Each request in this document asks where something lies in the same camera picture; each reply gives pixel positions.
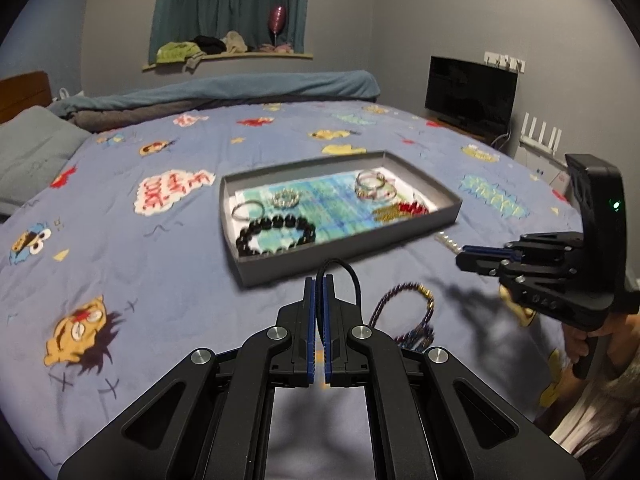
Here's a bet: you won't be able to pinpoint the pearl strand hair clip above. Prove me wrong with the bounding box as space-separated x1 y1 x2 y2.
435 231 463 255

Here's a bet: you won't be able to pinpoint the red bead gold tassel earring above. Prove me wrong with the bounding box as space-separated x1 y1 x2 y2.
372 200 431 223

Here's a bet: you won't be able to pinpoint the black bead bracelet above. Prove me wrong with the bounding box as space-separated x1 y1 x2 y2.
234 212 318 257

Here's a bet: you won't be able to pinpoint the person's right hand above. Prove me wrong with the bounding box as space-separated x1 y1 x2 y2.
562 311 640 366

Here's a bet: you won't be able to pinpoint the white wifi router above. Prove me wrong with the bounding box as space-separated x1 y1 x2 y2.
514 112 574 187

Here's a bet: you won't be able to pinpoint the grey shallow cardboard tray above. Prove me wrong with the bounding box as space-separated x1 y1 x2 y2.
219 151 462 287

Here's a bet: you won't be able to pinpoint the black flat screen monitor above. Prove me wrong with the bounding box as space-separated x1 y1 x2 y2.
424 56 518 136

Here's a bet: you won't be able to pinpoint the blue-green printed paper liner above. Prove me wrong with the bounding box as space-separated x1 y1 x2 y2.
227 167 439 256

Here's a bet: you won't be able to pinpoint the cartoon print blue bedsheet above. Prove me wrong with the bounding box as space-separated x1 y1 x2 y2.
1 101 582 479

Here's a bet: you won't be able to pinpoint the thin dark metal bangle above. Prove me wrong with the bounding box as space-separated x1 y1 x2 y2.
231 200 266 222

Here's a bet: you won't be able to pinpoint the grey-blue pillow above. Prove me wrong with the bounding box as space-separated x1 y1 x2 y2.
0 106 91 217

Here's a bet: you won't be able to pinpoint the pink metallic balloon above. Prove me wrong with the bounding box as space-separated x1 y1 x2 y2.
268 6 288 47

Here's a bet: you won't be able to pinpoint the rolled blue and grey duvet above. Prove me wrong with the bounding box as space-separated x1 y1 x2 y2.
48 70 381 133

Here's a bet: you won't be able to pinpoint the pile of clothes on sill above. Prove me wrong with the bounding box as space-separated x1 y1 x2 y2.
155 30 248 70

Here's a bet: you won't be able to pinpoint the wooden headboard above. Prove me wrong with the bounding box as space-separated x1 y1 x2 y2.
0 70 52 124

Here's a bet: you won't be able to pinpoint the teal window curtain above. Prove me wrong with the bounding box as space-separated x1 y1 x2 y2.
148 0 308 63

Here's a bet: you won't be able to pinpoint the multicolour cord bracelets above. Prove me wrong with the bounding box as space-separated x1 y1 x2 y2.
354 169 399 204

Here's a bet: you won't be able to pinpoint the white wall socket strip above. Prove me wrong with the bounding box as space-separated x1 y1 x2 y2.
484 51 526 74

